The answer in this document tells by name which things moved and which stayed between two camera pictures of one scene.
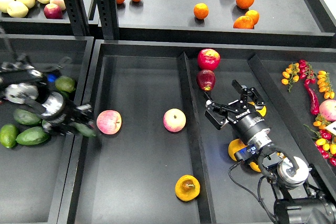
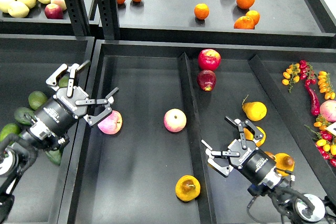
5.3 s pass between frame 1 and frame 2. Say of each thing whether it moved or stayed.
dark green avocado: moved
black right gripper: moved
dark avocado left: stayed
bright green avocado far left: stayed
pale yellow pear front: stayed
